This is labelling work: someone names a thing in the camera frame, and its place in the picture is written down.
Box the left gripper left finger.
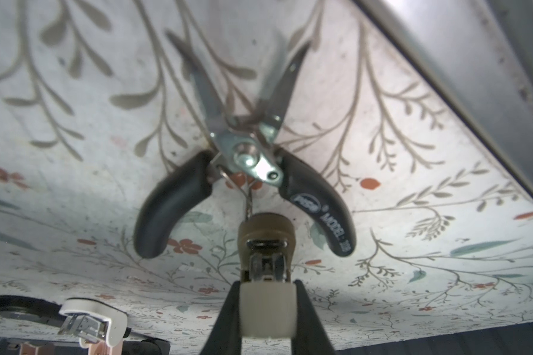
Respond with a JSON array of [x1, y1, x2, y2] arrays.
[[200, 281, 242, 355]]

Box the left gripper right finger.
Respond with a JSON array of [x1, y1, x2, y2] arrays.
[[291, 280, 335, 355]]

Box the beige staple remover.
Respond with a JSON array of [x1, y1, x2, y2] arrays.
[[238, 213, 298, 339]]

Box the black stapler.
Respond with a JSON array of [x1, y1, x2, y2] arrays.
[[0, 295, 170, 354]]

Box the black handled pliers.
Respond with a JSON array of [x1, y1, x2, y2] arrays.
[[133, 31, 357, 259]]

